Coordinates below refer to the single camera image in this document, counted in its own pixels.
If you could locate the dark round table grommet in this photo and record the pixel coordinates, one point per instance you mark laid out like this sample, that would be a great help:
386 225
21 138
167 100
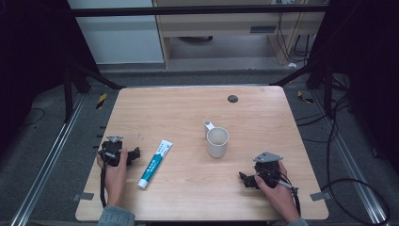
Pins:
232 99

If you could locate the small white plug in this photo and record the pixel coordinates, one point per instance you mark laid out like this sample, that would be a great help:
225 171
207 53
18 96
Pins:
292 65

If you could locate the grey metal table bracket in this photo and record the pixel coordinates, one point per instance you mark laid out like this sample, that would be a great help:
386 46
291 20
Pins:
83 196
320 196

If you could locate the white and teal toothpaste tube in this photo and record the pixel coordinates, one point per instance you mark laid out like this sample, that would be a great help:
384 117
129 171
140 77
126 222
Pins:
156 164

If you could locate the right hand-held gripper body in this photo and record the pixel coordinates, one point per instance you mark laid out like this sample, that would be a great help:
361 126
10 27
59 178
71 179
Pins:
267 171

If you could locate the black curtain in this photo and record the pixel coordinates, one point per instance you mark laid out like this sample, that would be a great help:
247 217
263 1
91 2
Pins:
31 62
367 69

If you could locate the aluminium floor rail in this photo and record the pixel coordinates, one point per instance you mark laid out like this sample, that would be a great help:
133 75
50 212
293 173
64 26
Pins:
351 169
47 160

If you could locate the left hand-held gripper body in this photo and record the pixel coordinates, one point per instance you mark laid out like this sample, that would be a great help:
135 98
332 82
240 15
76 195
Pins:
112 152

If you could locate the person's right hand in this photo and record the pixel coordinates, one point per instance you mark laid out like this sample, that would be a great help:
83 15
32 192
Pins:
280 197

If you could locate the person's left hand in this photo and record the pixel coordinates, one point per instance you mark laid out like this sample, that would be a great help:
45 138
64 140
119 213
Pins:
115 179

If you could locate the black horizontal frame bar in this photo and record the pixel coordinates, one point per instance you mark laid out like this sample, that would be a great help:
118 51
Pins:
194 10

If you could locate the white cup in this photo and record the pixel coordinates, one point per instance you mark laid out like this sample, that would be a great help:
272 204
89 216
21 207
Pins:
217 142

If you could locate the black metal stand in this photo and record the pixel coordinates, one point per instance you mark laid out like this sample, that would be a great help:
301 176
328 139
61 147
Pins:
68 94
326 91

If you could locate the yellow and black tape strip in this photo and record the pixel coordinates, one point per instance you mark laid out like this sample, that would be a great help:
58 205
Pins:
101 101
305 98

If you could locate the white cabinet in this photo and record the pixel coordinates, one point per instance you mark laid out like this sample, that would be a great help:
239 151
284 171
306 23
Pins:
119 37

